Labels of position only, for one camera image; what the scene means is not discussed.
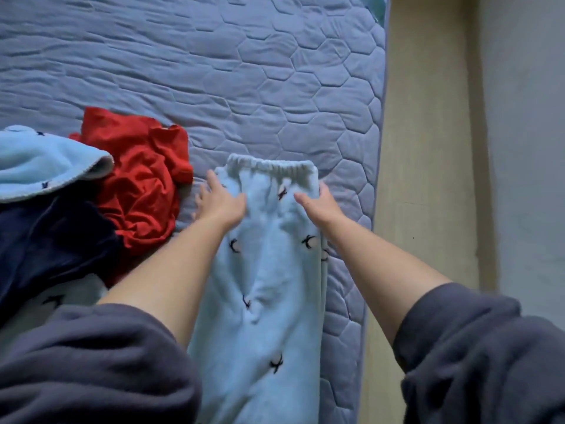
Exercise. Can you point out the person's right hand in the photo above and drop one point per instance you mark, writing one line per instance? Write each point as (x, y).
(324, 209)

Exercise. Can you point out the person's left hand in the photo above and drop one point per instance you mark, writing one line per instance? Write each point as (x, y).
(218, 206)

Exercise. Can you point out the person's left thumb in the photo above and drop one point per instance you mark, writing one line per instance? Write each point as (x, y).
(236, 203)

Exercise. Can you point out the person's right thumb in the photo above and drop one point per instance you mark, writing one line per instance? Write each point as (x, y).
(305, 201)

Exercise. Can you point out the light blue printed fleece pants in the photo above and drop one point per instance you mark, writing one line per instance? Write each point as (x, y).
(265, 304)

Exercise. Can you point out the person's left forearm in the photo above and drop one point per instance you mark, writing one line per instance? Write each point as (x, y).
(172, 278)

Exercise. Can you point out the person's right forearm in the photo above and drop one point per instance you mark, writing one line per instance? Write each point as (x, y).
(379, 269)

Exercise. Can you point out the red crumpled garment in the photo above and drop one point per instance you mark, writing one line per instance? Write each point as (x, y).
(141, 180)

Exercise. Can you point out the blue quilted mattress cover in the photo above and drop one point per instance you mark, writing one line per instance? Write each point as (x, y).
(247, 70)

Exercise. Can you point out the navy blue velvet garment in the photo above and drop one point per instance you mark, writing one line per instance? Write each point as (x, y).
(48, 242)

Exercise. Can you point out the light blue fleece top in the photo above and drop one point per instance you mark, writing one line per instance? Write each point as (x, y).
(39, 163)

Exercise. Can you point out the teal cloth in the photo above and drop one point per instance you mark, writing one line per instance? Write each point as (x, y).
(376, 5)

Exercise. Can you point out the grey fleece sweater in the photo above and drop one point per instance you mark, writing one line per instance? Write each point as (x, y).
(88, 370)

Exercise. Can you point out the pale fleece cloth black print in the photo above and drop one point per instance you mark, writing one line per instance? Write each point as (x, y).
(39, 313)

